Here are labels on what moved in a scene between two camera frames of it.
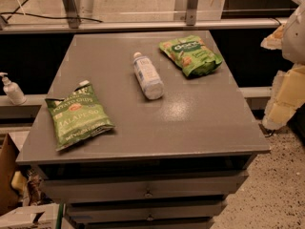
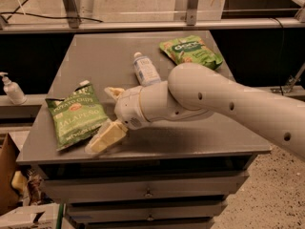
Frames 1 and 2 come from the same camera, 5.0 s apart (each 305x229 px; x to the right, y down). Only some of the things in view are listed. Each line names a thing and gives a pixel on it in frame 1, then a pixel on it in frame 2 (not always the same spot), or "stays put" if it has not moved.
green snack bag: x=191 y=54 stays put
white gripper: x=295 y=38 to x=128 y=107
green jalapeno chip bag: x=78 y=116 stays put
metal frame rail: x=139 y=26 stays put
